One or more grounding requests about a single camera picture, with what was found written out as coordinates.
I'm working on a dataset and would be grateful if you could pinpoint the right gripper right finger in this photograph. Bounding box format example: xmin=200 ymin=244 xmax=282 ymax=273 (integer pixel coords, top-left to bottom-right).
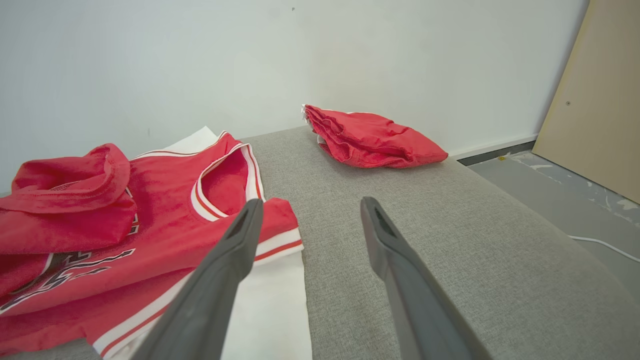
xmin=360 ymin=196 xmax=494 ymax=360

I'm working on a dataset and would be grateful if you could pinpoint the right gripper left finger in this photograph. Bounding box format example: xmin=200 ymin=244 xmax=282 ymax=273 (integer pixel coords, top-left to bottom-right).
xmin=129 ymin=198 xmax=264 ymax=360

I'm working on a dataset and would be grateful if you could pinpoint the red white basketball jersey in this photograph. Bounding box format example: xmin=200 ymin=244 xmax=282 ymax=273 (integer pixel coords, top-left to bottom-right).
xmin=0 ymin=126 xmax=313 ymax=360

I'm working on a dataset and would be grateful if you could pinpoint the stack of red shirts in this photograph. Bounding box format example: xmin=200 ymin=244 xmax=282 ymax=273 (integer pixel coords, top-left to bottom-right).
xmin=301 ymin=104 xmax=449 ymax=169

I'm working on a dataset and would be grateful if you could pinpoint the grey fabric sofa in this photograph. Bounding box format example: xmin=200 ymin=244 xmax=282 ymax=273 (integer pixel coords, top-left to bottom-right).
xmin=0 ymin=125 xmax=640 ymax=360

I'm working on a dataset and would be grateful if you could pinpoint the white baseboard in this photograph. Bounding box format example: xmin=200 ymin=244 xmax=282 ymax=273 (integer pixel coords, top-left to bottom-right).
xmin=448 ymin=133 xmax=538 ymax=161

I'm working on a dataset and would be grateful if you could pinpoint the beige wooden board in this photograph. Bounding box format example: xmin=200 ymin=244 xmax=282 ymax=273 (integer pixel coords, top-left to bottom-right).
xmin=531 ymin=0 xmax=640 ymax=204

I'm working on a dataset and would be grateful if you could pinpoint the white floor cable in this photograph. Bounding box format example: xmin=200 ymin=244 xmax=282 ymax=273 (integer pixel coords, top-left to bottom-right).
xmin=568 ymin=234 xmax=640 ymax=263

